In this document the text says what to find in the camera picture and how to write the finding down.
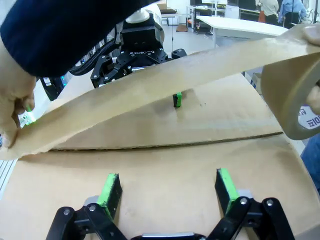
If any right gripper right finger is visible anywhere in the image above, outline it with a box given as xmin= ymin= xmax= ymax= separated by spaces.
xmin=207 ymin=167 xmax=296 ymax=240

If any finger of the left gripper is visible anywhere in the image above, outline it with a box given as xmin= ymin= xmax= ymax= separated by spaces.
xmin=89 ymin=55 xmax=131 ymax=89
xmin=171 ymin=48 xmax=188 ymax=109

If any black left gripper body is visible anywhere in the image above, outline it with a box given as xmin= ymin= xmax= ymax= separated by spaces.
xmin=117 ymin=47 xmax=173 ymax=73

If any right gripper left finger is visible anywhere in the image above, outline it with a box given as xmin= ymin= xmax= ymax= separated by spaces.
xmin=46 ymin=172 xmax=131 ymax=240

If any brown packing tape roll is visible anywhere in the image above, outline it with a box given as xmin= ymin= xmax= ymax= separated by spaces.
xmin=0 ymin=23 xmax=320 ymax=161

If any large brown cardboard box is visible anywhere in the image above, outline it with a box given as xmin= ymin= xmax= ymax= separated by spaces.
xmin=0 ymin=49 xmax=315 ymax=240

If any black control box blue light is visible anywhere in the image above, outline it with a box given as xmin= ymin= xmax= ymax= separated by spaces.
xmin=40 ymin=74 xmax=66 ymax=101

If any small cardboard box blue print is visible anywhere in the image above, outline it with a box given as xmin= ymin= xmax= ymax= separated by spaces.
xmin=249 ymin=72 xmax=264 ymax=95

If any person's left hand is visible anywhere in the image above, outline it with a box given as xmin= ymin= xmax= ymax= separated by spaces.
xmin=0 ymin=39 xmax=37 ymax=148

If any person's right hand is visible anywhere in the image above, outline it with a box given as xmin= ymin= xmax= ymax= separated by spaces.
xmin=302 ymin=24 xmax=320 ymax=115

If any black equipment cart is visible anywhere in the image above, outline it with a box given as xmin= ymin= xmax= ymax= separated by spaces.
xmin=186 ymin=4 xmax=214 ymax=35

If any small green white object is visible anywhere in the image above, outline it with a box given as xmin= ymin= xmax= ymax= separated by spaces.
xmin=22 ymin=104 xmax=38 ymax=126

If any white table with white legs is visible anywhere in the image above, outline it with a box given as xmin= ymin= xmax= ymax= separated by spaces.
xmin=196 ymin=15 xmax=289 ymax=49

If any bystander in beige shirt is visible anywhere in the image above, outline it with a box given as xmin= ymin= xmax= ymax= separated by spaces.
xmin=256 ymin=0 xmax=280 ymax=25

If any bystander in blue shirt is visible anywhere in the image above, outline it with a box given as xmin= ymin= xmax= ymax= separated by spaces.
xmin=278 ymin=0 xmax=309 ymax=29

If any black corrugated cable hose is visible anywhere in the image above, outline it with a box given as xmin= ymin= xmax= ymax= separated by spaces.
xmin=68 ymin=39 xmax=122 ymax=76

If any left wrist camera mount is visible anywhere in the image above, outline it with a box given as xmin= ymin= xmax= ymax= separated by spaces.
xmin=120 ymin=8 xmax=157 ymax=51

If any aluminium frame rail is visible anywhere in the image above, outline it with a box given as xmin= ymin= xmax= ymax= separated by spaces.
xmin=0 ymin=159 xmax=19 ymax=201

